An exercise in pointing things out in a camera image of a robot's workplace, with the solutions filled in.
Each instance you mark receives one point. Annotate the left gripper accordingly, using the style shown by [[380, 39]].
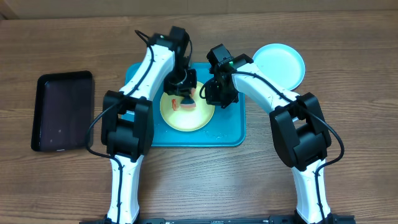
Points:
[[170, 88]]

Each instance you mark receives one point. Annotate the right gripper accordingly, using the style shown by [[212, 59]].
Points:
[[219, 96]]

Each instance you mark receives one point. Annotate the yellow-green plate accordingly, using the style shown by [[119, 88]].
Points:
[[182, 118]]

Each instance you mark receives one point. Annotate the light blue plate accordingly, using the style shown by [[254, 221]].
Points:
[[282, 64]]

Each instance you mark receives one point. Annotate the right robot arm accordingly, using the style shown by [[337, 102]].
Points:
[[299, 132]]

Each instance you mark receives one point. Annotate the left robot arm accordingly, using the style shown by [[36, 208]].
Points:
[[127, 128]]

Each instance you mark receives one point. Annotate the teal plastic tray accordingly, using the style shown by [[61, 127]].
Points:
[[227, 128]]

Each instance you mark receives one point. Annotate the black rectangular tray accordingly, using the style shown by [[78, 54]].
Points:
[[64, 106]]

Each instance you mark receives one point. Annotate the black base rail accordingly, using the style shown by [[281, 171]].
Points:
[[273, 219]]

